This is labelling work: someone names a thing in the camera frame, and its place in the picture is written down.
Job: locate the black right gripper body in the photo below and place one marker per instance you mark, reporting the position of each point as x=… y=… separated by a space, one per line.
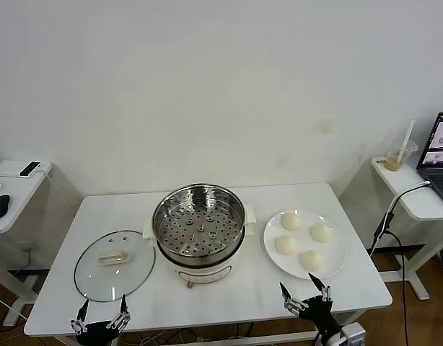
x=319 y=311

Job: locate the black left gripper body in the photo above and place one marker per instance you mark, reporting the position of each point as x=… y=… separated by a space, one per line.
x=97 y=335

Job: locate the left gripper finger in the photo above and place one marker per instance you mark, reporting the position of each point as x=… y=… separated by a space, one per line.
x=83 y=313
x=123 y=310

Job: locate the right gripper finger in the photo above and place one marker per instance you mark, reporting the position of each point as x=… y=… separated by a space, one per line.
x=320 y=286
x=288 y=297

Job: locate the white steamed baozi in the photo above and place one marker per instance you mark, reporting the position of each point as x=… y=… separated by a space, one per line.
x=321 y=232
x=291 y=220
x=286 y=245
x=312 y=260

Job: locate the round glass lid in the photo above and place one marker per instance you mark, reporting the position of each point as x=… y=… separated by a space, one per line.
x=99 y=281

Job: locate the stainless steel steamer basket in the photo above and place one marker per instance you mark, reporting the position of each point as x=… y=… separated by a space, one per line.
x=192 y=230

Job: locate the white round plate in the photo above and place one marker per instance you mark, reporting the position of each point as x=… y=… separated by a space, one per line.
x=272 y=239

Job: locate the cream electric cooker base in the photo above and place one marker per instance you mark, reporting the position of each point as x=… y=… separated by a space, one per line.
x=207 y=270

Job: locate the white side table with cup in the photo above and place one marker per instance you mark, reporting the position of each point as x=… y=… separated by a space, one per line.
x=423 y=210

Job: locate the white side table with mouse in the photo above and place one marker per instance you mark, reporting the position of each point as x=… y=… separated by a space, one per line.
x=16 y=202

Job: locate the clear plastic drink cup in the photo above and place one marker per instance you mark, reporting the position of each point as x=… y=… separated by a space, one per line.
x=396 y=158

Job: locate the black white phone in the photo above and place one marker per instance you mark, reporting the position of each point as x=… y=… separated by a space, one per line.
x=29 y=168

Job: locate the dark laptop beside cup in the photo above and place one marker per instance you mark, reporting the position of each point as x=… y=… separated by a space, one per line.
x=438 y=176

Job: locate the flat white box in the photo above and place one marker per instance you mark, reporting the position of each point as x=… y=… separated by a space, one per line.
x=5 y=168

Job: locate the white drinking straw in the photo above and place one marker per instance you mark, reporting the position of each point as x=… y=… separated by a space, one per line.
x=409 y=131

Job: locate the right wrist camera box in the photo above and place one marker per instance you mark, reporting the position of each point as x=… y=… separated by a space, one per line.
x=353 y=333

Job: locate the white main table frame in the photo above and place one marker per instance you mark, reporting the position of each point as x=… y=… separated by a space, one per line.
x=272 y=335

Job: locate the white wall socket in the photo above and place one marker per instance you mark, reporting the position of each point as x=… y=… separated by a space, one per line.
x=26 y=248

